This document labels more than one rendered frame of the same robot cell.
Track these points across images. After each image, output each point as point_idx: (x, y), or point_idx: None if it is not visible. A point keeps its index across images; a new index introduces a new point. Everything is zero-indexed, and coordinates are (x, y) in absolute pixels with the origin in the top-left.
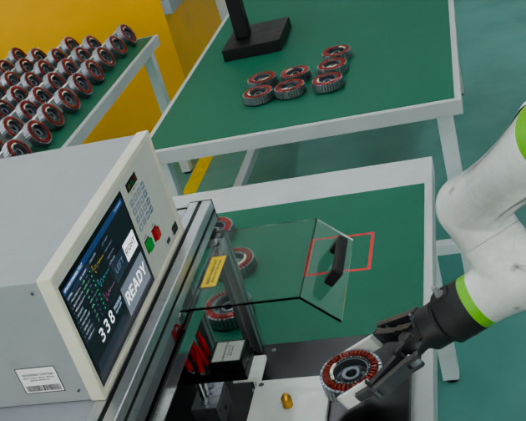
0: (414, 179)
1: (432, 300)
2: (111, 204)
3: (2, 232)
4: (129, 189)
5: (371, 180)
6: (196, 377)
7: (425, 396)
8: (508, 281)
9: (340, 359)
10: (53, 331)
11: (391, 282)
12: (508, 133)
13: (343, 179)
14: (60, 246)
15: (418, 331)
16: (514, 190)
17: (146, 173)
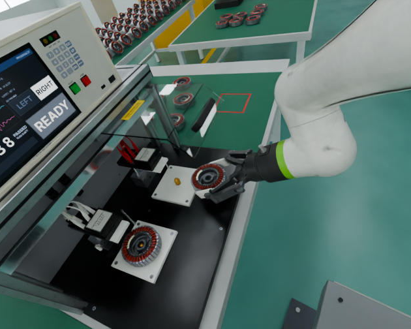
0: (278, 69)
1: (258, 153)
2: (11, 51)
3: None
4: (46, 43)
5: (258, 67)
6: (128, 164)
7: (248, 192)
8: (316, 157)
9: (205, 168)
10: None
11: (251, 122)
12: None
13: (245, 65)
14: None
15: (245, 170)
16: (366, 81)
17: (76, 35)
